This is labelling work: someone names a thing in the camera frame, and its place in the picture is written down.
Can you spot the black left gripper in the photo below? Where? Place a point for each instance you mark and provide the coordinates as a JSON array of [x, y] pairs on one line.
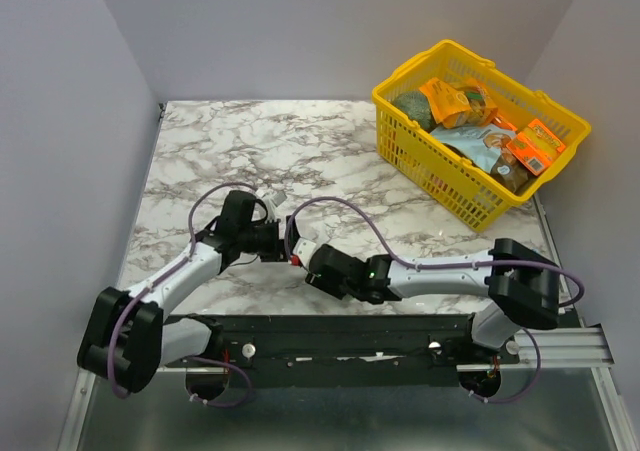
[[277, 252]]

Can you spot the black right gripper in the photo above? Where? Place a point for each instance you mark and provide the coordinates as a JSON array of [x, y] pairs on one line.
[[315, 264]]

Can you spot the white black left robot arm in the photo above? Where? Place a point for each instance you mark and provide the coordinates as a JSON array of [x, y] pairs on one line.
[[128, 337]]

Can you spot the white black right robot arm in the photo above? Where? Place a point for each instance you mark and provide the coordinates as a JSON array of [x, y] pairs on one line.
[[521, 284]]

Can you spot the orange cracker box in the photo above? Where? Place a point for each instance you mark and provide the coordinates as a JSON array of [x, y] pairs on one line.
[[536, 147]]

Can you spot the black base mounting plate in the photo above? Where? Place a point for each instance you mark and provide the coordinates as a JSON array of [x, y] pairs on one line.
[[340, 351]]

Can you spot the yellow plastic shopping basket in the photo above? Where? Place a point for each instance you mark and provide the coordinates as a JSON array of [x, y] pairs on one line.
[[469, 169]]

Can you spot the light blue snack bag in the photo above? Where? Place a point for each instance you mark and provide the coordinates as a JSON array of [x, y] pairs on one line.
[[485, 147]]

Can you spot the orange snack bag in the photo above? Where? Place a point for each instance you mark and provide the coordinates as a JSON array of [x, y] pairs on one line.
[[459, 104]]

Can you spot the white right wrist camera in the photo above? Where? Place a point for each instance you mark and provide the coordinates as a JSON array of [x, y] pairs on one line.
[[303, 252]]

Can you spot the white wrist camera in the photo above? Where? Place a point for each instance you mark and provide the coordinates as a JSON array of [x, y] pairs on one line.
[[303, 252], [271, 200]]

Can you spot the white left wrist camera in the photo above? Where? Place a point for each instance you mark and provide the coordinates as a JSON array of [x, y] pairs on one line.
[[271, 200]]

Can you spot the aluminium frame rail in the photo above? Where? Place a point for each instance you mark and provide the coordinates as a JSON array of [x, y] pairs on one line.
[[563, 348]]

